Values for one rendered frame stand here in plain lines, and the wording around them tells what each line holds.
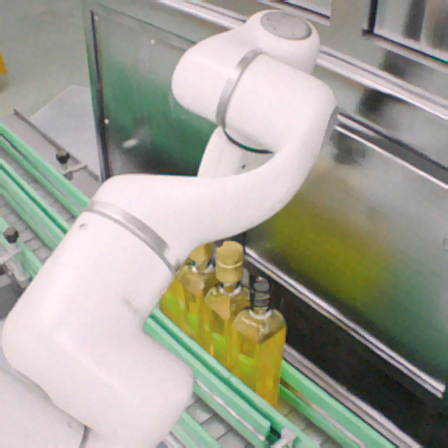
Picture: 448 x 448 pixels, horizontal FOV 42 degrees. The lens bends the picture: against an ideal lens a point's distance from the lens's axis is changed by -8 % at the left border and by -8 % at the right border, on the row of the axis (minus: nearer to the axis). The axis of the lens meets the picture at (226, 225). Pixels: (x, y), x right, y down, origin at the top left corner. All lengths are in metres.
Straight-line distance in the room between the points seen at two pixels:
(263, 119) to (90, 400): 0.25
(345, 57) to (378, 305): 0.34
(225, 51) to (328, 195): 0.35
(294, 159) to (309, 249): 0.44
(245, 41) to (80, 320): 0.28
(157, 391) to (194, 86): 0.25
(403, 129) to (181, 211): 0.33
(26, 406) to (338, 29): 0.53
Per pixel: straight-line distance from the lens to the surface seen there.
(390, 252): 0.79
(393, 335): 0.86
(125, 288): 0.42
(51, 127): 1.96
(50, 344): 0.41
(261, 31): 0.56
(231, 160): 0.64
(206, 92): 0.51
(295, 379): 0.92
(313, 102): 0.49
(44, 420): 0.50
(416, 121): 0.68
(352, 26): 0.72
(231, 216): 0.45
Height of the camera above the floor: 1.69
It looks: 39 degrees down
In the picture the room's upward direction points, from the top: straight up
